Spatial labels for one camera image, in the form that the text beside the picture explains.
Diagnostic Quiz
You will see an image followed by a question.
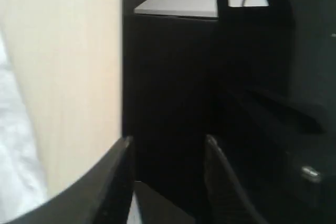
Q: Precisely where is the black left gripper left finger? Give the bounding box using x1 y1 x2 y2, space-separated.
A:
11 136 134 224

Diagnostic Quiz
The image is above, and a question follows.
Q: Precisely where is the black cabinet beside table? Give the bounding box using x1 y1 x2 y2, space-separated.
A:
122 0 335 223

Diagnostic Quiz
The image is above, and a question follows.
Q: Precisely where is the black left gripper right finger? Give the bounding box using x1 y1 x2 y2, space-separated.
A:
204 135 263 223

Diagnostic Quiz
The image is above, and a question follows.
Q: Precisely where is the white box on shelf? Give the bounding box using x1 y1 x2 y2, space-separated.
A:
134 0 269 18

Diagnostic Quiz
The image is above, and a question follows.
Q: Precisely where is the white t-shirt red lettering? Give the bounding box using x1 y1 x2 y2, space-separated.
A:
1 41 48 223

